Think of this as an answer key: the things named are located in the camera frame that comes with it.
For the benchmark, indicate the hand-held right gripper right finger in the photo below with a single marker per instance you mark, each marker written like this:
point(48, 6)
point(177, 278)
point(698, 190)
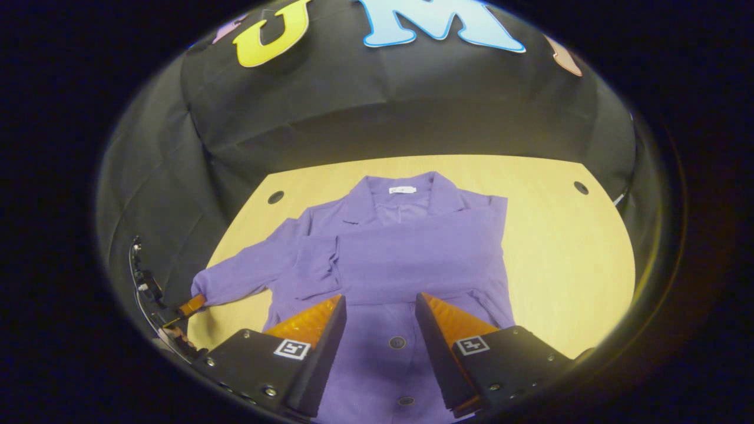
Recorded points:
point(439, 359)

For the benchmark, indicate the purple buttoned shirt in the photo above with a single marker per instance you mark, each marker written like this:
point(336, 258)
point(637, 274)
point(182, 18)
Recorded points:
point(412, 259)

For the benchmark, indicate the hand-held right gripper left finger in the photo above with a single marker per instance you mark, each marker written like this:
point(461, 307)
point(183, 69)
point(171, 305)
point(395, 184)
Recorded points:
point(324, 359)

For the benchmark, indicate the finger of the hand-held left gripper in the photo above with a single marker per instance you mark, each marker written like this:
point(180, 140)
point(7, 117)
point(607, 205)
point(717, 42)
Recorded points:
point(175, 321)
point(192, 305)

